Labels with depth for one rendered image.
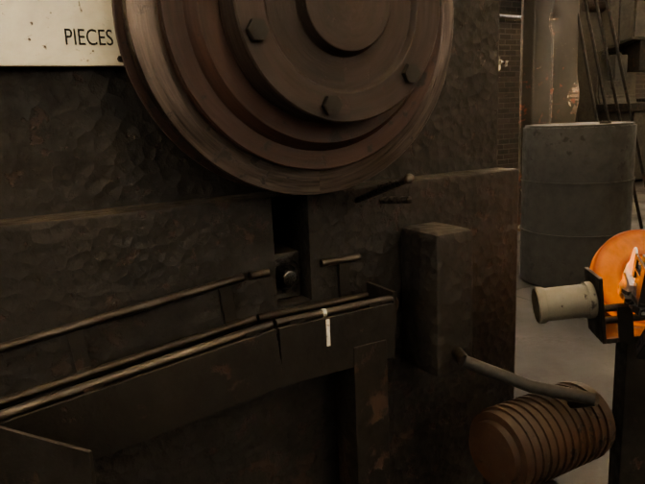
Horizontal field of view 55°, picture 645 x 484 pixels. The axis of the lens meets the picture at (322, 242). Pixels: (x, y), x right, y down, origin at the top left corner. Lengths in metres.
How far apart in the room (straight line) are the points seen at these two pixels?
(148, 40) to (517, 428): 0.73
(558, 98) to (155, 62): 4.44
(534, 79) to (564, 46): 0.36
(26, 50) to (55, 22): 0.05
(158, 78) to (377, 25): 0.27
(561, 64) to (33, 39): 4.49
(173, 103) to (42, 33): 0.20
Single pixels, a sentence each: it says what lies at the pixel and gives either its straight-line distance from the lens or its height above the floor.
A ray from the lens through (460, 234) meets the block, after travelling 0.99.
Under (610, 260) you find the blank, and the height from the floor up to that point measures 0.73.
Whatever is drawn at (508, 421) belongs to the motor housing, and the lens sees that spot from 0.99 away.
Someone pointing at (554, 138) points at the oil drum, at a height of 0.81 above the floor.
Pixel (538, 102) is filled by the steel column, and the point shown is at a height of 1.01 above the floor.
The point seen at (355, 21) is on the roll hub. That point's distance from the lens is 0.76.
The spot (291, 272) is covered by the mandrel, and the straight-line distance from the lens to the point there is 0.96.
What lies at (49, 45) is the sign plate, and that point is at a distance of 0.88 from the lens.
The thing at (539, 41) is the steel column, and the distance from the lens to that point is 5.26.
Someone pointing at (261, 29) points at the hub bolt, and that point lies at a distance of 0.71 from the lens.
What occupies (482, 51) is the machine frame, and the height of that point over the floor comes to 1.09.
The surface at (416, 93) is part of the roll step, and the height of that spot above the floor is 1.01.
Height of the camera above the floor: 0.99
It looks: 12 degrees down
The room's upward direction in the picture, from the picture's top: 3 degrees counter-clockwise
